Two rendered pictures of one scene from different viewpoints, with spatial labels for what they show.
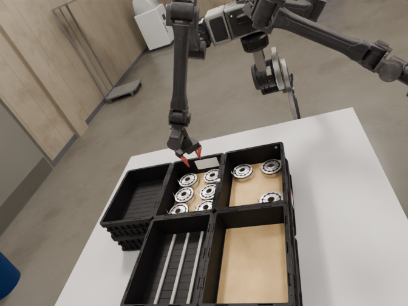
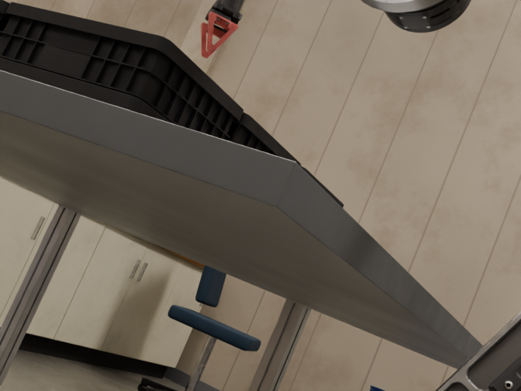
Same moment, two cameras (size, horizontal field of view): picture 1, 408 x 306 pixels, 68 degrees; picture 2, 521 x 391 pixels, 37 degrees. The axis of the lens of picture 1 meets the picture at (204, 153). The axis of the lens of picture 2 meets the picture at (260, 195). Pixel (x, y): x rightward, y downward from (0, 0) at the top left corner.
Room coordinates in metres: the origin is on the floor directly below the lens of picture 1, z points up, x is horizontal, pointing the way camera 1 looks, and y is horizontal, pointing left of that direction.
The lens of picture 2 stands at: (1.56, -1.55, 0.58)
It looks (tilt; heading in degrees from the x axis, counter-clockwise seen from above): 8 degrees up; 97
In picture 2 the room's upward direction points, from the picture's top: 24 degrees clockwise
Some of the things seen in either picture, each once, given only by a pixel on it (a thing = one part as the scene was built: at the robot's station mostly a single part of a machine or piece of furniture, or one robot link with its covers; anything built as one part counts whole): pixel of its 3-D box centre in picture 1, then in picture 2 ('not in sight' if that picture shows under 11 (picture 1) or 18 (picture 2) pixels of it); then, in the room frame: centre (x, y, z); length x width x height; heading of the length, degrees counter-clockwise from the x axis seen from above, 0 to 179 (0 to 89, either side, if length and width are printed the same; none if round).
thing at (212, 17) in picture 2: (193, 152); (216, 32); (1.14, 0.04, 1.10); 0.07 x 0.07 x 0.09; 20
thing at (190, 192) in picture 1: (184, 194); not in sight; (1.20, 0.18, 0.86); 0.10 x 0.10 x 0.01
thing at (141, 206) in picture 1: (143, 199); not in sight; (1.30, 0.39, 0.87); 0.40 x 0.30 x 0.11; 156
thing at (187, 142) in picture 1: (184, 142); (227, 6); (1.13, 0.06, 1.17); 0.10 x 0.07 x 0.07; 110
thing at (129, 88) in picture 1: (102, 50); not in sight; (5.87, 0.91, 0.89); 0.66 x 0.56 x 1.77; 68
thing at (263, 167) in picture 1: (271, 166); not in sight; (1.13, -0.27, 0.86); 0.10 x 0.10 x 0.01
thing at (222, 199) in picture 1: (254, 183); (115, 86); (1.06, -0.16, 0.87); 0.40 x 0.30 x 0.11; 156
